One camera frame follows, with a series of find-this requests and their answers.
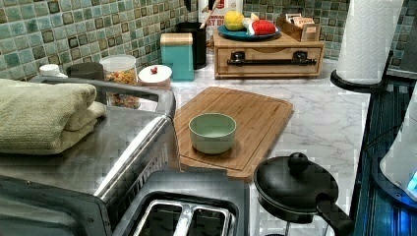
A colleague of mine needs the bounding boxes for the teal canister with wooden lid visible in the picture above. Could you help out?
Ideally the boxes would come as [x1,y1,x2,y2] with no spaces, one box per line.
[160,32,194,82]

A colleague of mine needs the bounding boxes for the wooden spoon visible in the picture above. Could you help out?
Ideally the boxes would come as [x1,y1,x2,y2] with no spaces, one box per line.
[200,0,220,29]

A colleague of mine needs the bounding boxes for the white electric kettle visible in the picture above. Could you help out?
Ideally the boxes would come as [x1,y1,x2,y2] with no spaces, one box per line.
[374,88,417,209]

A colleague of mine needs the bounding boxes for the clear cereal jar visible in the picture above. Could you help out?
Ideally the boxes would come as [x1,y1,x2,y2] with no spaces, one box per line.
[99,55,140,109]

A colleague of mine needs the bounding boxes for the small white jar lid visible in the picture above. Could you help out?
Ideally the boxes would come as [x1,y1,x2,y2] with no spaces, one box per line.
[39,64,66,78]

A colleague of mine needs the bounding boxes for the wooden drawer front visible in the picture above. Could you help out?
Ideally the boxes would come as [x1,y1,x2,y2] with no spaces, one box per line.
[215,47,323,77]

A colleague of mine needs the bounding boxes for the black pot with lid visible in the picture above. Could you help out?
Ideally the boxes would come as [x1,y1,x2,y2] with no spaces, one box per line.
[253,152,354,236]

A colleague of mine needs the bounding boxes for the light green ceramic bowl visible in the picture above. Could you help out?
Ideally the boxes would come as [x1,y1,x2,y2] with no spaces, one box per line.
[188,113,237,154]

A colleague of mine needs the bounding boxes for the black utensil holder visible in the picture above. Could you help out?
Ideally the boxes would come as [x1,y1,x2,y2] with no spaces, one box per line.
[176,22,207,70]

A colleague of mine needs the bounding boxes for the bamboo cutting board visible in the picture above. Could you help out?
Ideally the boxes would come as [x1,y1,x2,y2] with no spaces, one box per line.
[174,87,293,182]

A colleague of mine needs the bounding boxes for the silver two-slot toaster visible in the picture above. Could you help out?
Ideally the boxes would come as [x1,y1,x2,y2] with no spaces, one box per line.
[113,170,250,236]

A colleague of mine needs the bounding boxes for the black bar drawer handle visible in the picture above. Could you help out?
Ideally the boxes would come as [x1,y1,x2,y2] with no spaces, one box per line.
[227,51,317,67]

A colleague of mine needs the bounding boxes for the wooden drawer cabinet box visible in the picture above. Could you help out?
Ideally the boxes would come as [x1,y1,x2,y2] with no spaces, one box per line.
[213,31,325,80]

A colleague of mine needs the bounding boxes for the yellow toy fruit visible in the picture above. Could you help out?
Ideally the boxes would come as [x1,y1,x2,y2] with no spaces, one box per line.
[224,11,244,31]

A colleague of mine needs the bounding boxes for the red and white food box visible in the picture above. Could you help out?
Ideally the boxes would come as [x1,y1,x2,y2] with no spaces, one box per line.
[198,0,243,41]

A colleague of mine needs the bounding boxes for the black paper towel holder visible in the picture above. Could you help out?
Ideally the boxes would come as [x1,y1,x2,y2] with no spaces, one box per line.
[330,50,393,93]

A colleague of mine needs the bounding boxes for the stainless toaster oven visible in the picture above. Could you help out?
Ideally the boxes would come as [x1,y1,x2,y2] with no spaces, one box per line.
[1,77,178,236]

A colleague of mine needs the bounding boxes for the wooden tea bag box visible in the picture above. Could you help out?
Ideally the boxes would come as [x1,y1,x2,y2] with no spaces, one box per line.
[276,16,321,41]

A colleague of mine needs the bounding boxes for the dark round jar lid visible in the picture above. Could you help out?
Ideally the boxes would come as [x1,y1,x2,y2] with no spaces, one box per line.
[66,62,104,81]

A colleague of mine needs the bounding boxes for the folded green towel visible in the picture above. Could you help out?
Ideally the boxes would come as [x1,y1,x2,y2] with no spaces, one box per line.
[0,79,106,155]

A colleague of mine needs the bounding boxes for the red and white toy food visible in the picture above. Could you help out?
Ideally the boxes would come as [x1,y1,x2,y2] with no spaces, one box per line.
[248,20,277,35]

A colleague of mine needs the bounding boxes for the white lidded sugar bowl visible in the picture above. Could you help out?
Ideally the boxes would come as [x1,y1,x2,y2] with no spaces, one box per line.
[138,65,172,90]

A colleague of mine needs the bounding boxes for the blue plate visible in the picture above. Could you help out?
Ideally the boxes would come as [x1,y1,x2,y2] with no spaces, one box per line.
[217,25,280,41]

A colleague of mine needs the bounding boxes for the white paper towel roll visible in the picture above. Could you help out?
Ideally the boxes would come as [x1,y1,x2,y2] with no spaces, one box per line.
[336,0,404,85]

